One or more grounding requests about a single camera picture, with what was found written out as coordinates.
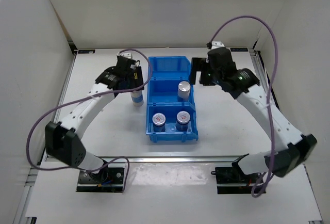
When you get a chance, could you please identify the silver-lid shaker blue label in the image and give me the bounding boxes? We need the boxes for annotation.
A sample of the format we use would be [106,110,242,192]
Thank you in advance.
[177,81,191,102]

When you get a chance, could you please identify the white-lid spice jar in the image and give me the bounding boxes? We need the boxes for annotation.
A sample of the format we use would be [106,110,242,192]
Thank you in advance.
[176,110,191,132]
[152,113,166,132]

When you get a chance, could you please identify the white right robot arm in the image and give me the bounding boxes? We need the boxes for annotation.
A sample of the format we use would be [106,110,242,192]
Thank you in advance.
[206,47,317,183]

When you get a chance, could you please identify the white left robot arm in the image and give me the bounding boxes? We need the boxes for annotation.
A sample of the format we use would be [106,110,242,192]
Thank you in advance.
[45,51,199,183]

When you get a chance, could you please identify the blue bin near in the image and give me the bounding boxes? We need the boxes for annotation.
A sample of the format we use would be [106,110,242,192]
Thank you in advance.
[146,103,199,142]

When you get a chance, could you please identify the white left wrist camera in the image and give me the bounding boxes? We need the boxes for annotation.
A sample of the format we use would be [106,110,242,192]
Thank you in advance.
[117,52,133,59]

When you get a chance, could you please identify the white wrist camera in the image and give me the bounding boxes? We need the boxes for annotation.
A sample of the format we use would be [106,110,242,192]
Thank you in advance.
[206,41,225,50]
[117,52,133,59]

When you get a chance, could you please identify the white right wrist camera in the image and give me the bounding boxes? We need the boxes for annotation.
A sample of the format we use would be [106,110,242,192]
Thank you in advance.
[206,41,225,50]

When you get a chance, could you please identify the right side aluminium rail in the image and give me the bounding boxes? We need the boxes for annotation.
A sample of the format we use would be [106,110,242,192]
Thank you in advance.
[249,50,294,163]

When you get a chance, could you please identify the left side aluminium rail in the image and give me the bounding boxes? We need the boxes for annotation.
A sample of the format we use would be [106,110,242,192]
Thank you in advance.
[25,49,78,172]

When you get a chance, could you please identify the aluminium table edge rail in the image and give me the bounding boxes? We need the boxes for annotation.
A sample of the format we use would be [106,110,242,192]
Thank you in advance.
[41,155,289,163]

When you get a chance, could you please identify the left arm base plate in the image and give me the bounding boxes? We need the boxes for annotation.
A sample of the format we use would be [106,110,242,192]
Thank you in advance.
[76,165,130,193]

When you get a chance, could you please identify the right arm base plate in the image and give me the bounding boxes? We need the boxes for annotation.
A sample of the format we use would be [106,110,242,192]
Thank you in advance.
[210,167,264,195]

